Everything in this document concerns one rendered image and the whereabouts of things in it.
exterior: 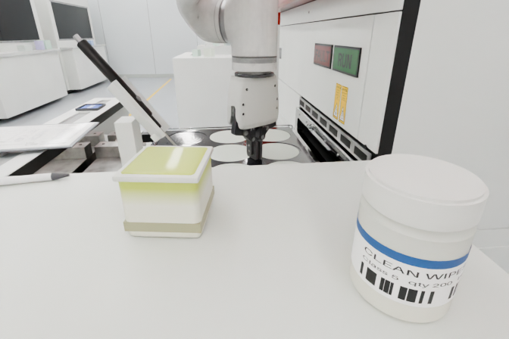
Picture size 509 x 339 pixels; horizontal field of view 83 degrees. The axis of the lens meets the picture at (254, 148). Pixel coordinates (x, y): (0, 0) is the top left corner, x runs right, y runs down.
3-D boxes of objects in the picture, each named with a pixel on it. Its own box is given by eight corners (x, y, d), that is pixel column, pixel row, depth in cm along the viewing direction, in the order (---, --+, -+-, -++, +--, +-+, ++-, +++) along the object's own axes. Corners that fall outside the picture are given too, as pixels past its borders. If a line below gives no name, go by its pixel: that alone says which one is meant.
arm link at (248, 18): (220, 57, 51) (270, 57, 48) (216, -30, 46) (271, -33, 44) (237, 54, 59) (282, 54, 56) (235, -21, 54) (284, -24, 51)
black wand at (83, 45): (67, 38, 30) (76, 31, 30) (73, 38, 31) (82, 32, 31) (192, 173, 37) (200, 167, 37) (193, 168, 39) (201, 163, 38)
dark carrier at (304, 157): (289, 129, 82) (289, 126, 81) (332, 189, 50) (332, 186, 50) (165, 132, 78) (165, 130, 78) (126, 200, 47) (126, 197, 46)
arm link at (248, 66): (260, 54, 59) (260, 69, 60) (223, 55, 54) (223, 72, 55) (288, 56, 53) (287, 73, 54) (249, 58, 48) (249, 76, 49)
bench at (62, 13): (113, 80, 753) (97, -5, 679) (82, 94, 587) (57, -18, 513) (69, 81, 743) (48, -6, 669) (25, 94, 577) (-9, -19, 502)
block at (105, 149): (136, 151, 70) (134, 139, 69) (132, 157, 66) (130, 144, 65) (101, 152, 69) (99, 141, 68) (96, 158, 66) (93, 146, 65)
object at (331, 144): (299, 136, 90) (301, 106, 86) (363, 221, 49) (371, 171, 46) (293, 136, 90) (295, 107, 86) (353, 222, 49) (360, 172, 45)
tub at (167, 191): (216, 199, 34) (213, 144, 31) (203, 242, 27) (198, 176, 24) (153, 197, 34) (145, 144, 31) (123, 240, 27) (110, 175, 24)
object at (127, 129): (176, 172, 40) (164, 75, 35) (171, 186, 36) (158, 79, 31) (130, 175, 39) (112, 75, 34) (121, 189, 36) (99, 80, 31)
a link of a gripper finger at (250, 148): (249, 125, 60) (249, 154, 62) (236, 128, 58) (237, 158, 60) (258, 129, 57) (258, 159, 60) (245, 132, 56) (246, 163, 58)
